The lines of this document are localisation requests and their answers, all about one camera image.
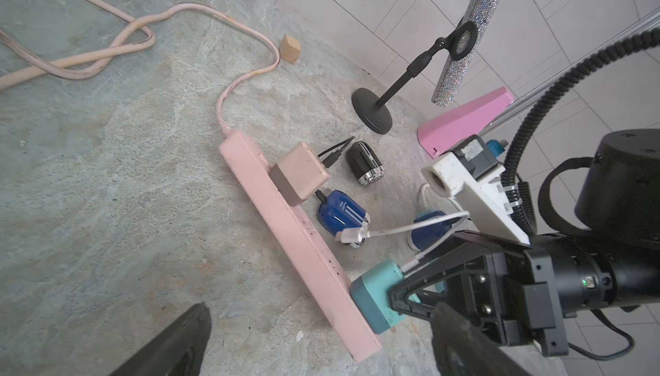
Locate black charging cable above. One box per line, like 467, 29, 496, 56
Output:
313, 135, 357, 204

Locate beige power adapter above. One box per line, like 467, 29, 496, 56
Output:
268, 142, 330, 207

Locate small wooden cube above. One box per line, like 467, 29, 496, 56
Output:
278, 34, 302, 65

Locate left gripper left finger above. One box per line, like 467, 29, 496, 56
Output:
111, 302, 211, 376

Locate black electric shaver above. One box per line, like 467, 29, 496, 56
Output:
345, 141, 385, 186

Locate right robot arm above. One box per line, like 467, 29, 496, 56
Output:
387, 128, 659, 357

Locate pink metronome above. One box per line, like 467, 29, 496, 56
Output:
417, 87, 514, 159

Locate teal power adapter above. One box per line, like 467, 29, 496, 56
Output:
350, 260, 404, 335

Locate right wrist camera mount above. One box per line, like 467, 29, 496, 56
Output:
421, 135, 529, 245

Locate right corner aluminium post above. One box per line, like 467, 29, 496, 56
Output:
480, 8, 659, 138

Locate small blue electric shaver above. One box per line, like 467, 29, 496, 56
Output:
407, 210, 455, 251

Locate black microphone stand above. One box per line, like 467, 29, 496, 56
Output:
352, 21, 478, 135

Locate pink power strip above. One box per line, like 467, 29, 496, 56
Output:
219, 129, 382, 362

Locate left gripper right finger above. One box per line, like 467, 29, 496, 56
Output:
430, 302, 529, 376

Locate glitter microphone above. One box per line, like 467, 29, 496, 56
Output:
431, 0, 500, 107

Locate pink power strip cord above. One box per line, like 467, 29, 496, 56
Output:
0, 0, 281, 137

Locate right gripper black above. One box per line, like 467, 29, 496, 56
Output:
388, 230, 569, 357

